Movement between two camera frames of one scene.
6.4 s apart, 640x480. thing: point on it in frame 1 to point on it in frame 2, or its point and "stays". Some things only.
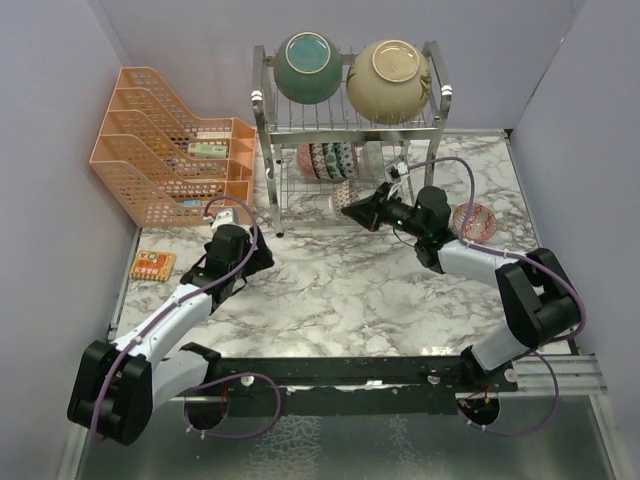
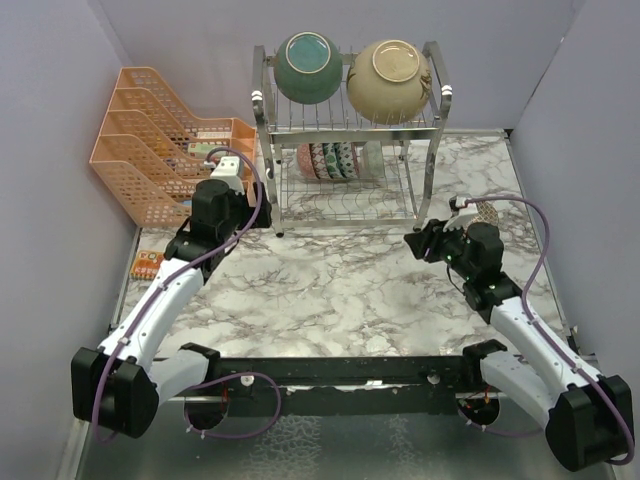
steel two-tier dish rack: (322, 156) stays
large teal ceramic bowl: (308, 67) stays
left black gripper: (260, 259) to (249, 210)
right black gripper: (371, 211) to (429, 239)
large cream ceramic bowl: (389, 81) stays
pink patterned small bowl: (305, 160) stays
